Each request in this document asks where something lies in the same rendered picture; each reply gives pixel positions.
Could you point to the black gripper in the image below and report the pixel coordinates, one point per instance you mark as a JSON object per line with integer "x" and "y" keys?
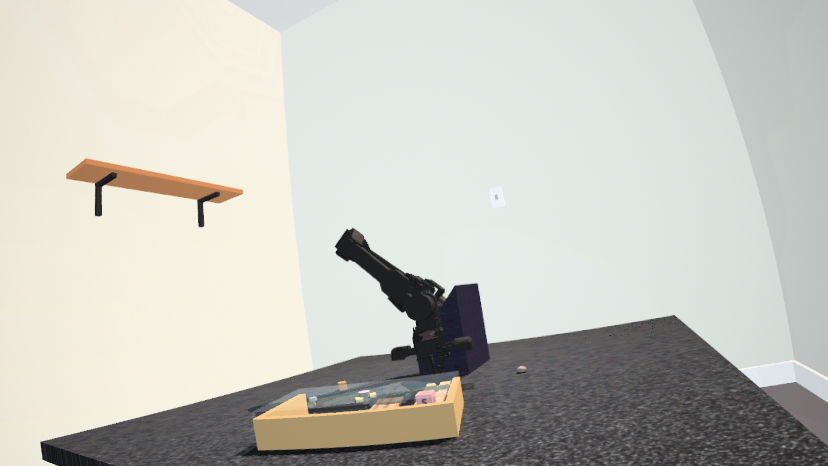
{"x": 460, "y": 344}

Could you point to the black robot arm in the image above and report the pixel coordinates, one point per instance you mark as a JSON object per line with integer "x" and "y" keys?
{"x": 405, "y": 291}

